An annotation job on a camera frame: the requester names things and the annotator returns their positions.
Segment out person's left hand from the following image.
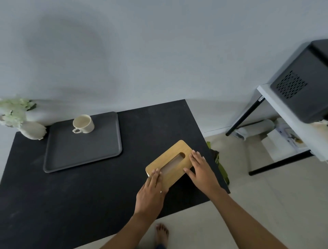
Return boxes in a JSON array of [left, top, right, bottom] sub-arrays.
[[134, 169, 170, 219]]

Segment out person's right hand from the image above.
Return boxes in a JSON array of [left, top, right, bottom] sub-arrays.
[[183, 150, 223, 197]]

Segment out wooden tissue box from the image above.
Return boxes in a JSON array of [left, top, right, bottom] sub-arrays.
[[145, 140, 196, 193]]

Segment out person's left forearm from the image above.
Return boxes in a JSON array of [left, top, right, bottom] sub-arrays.
[[100, 212, 160, 249]]

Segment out person's right forearm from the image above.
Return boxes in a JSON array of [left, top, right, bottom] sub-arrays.
[[209, 188, 288, 249]]

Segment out green bag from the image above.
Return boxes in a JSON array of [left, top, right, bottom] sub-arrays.
[[206, 142, 230, 186]]

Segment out person's bare foot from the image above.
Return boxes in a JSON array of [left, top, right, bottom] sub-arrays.
[[154, 223, 170, 249]]

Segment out dark grey tray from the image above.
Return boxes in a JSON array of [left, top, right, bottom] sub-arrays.
[[43, 111, 123, 173]]

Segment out cream ceramic cup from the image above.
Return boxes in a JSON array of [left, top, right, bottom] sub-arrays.
[[72, 114, 95, 134]]

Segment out white printed box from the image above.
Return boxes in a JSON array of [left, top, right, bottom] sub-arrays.
[[266, 117, 308, 161]]

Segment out white shelf with black legs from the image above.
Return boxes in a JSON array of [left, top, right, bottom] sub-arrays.
[[225, 83, 328, 176]]

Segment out white ceramic vase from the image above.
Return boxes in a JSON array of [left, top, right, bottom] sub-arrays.
[[18, 121, 47, 141]]

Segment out black microwave oven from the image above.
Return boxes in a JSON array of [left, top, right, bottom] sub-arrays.
[[270, 39, 328, 124]]

